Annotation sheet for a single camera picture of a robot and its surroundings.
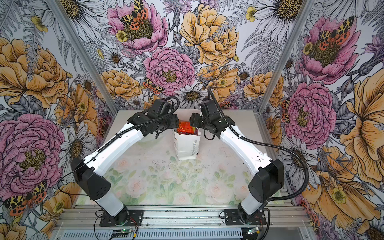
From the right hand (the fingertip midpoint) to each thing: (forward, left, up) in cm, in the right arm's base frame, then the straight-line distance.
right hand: (194, 124), depth 80 cm
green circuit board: (-43, +36, -27) cm, 62 cm away
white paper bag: (-5, +4, -13) cm, 15 cm away
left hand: (-1, +11, 0) cm, 11 cm away
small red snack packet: (+3, +6, -7) cm, 9 cm away
